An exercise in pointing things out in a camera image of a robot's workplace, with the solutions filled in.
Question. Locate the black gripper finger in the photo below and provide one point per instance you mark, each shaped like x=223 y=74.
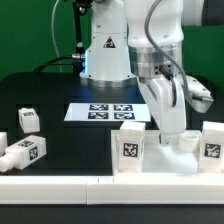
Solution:
x=166 y=140

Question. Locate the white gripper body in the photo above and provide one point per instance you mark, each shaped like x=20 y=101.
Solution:
x=158 y=95

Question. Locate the white square table top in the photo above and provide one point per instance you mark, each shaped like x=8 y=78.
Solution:
x=181 y=157

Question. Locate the white marker sheet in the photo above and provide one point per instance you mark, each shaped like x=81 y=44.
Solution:
x=107 y=112

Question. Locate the white front fence bar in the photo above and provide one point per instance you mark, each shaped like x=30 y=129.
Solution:
x=121 y=189

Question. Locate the white part at left edge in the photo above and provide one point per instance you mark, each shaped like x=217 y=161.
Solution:
x=3 y=142

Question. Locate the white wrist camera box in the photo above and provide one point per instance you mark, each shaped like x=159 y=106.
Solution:
x=201 y=97

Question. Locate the black camera pole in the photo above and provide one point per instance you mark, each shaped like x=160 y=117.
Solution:
x=80 y=8

